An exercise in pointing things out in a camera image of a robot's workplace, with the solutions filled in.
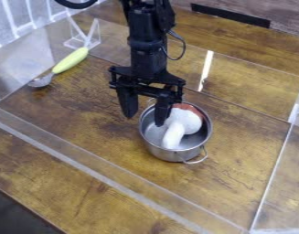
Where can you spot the silver metal pot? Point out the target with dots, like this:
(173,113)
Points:
(191,151)

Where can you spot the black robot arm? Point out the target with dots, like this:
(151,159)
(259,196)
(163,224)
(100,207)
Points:
(149,18)

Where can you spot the white red toy mushroom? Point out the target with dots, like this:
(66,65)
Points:
(184,121)

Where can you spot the clear acrylic stand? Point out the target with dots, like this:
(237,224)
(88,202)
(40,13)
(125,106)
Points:
(80,39)

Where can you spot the black strip on table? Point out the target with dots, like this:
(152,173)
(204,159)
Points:
(241,18)

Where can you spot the green handled metal spoon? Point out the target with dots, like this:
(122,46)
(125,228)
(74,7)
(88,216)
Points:
(64,65)

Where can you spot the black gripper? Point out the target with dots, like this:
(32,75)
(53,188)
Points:
(147,78)

